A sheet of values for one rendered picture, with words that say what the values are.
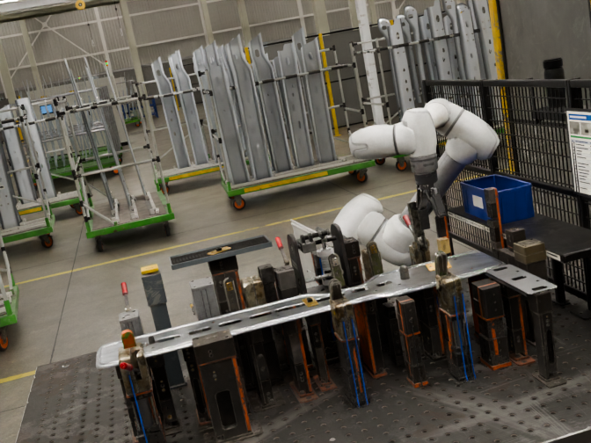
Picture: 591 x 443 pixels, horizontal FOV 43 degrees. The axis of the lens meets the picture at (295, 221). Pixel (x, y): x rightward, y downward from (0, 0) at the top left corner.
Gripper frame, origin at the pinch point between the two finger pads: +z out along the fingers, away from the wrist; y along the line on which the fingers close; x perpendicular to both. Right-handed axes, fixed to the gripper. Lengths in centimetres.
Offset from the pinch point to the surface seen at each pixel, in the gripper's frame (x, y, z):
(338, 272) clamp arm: -32.3, -12.9, 11.0
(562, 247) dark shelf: 36.7, 17.7, 11.1
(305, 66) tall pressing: 142, -719, -42
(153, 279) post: -95, -30, 2
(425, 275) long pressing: -6.3, 2.7, 14.3
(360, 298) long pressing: -31.6, 8.1, 14.5
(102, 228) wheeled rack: -145, -613, 88
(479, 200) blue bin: 35, -36, 3
